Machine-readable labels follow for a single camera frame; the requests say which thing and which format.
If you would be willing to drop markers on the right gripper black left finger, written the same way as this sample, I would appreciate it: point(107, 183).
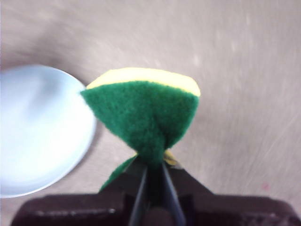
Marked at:
point(132, 179)

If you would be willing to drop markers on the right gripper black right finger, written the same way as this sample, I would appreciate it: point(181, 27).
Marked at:
point(181, 183)

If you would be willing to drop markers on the yellow sponge with green pad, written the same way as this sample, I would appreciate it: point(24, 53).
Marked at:
point(141, 113)

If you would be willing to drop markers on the blue round plate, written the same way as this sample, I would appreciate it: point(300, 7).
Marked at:
point(42, 131)

